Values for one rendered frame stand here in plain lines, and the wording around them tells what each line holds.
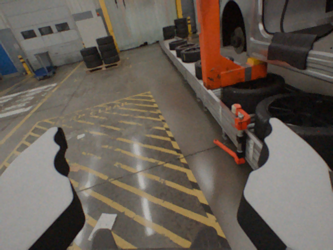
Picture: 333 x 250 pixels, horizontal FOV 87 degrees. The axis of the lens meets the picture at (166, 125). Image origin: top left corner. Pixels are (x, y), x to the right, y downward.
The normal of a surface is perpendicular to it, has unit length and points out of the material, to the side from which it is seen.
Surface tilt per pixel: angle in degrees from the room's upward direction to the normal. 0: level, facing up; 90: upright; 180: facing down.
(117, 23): 90
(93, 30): 90
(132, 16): 90
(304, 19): 51
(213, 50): 90
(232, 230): 0
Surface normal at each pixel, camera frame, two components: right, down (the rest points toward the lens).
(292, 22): -0.03, -0.14
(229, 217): -0.19, -0.84
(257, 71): 0.11, 0.50
